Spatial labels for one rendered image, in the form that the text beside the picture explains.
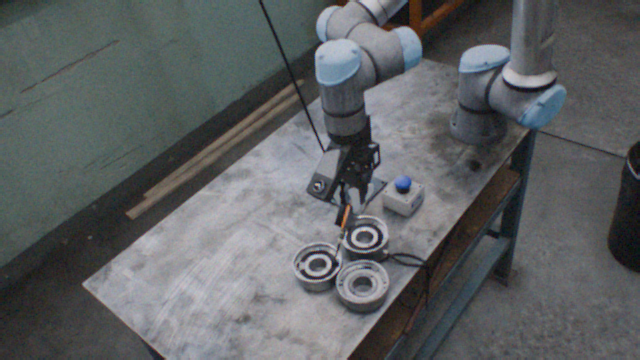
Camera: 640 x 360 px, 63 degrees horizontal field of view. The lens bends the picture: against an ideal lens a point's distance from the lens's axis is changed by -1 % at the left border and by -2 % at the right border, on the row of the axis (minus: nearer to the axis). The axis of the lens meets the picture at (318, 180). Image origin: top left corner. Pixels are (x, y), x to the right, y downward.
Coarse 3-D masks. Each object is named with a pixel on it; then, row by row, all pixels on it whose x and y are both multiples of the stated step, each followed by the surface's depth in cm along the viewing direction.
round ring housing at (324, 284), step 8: (304, 248) 113; (312, 248) 114; (320, 248) 114; (328, 248) 113; (336, 248) 111; (296, 256) 112; (312, 256) 112; (320, 256) 112; (304, 264) 111; (312, 264) 113; (320, 264) 113; (328, 264) 110; (296, 272) 109; (312, 272) 109; (320, 272) 109; (336, 272) 107; (304, 280) 106; (320, 280) 106; (328, 280) 106; (336, 280) 108; (312, 288) 107; (320, 288) 107; (328, 288) 109
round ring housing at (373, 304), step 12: (348, 264) 108; (360, 264) 109; (372, 264) 108; (360, 276) 107; (372, 276) 107; (384, 276) 106; (372, 288) 104; (384, 288) 104; (348, 300) 102; (372, 300) 101; (384, 300) 103
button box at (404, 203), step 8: (392, 184) 123; (416, 184) 122; (384, 192) 122; (392, 192) 121; (400, 192) 120; (408, 192) 121; (416, 192) 120; (384, 200) 123; (392, 200) 121; (400, 200) 119; (408, 200) 119; (416, 200) 121; (392, 208) 123; (400, 208) 121; (408, 208) 119
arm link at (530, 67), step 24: (528, 0) 101; (552, 0) 101; (528, 24) 105; (552, 24) 105; (528, 48) 108; (552, 48) 110; (504, 72) 117; (528, 72) 112; (552, 72) 113; (504, 96) 120; (528, 96) 115; (552, 96) 114; (528, 120) 117
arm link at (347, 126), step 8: (360, 112) 90; (328, 120) 91; (336, 120) 89; (344, 120) 89; (352, 120) 89; (360, 120) 90; (328, 128) 92; (336, 128) 91; (344, 128) 90; (352, 128) 91; (360, 128) 91
